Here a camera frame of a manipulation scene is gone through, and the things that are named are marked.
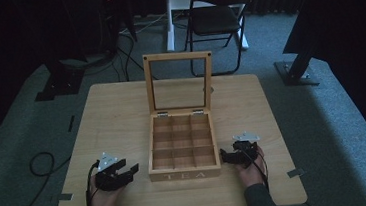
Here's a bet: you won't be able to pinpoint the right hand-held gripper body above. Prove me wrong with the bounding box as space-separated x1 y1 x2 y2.
231 129 264 167

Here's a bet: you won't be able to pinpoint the black stand base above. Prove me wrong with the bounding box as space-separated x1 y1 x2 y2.
31 56 88 103

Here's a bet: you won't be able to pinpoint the black looped floor cable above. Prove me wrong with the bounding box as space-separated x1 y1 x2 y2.
6 149 78 206

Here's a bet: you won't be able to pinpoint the person's right hand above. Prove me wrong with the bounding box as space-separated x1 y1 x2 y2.
234 145 269 191

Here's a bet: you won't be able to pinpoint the grey tape piece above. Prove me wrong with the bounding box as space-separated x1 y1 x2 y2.
286 167 307 179
56 192 75 202

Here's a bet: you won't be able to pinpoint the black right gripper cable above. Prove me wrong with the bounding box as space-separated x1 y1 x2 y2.
241 147 271 195

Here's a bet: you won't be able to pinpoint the black folding chair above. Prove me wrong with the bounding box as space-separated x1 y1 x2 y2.
179 0 263 80
161 0 259 57

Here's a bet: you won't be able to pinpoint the wooden compartment box with lid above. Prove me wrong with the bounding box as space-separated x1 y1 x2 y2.
138 48 224 184

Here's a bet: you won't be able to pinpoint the black background floor cables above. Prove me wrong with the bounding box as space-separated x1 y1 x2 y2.
109 26 157 85

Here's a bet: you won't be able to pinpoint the small black floor strip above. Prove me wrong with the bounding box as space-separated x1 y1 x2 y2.
66 114 78 133

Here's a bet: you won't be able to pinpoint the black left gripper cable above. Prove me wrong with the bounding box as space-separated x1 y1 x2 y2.
82 159 105 206

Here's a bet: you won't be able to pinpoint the person's left hand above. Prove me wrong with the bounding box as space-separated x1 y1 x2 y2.
87 172 128 206

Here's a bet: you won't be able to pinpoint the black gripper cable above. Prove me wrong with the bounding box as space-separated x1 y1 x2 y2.
241 147 271 195
82 159 105 206

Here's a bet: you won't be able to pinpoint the black metal stand with foot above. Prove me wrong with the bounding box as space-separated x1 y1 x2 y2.
270 20 322 90

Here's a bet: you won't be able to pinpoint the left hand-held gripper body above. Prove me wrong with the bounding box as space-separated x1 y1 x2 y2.
91 150 136 194

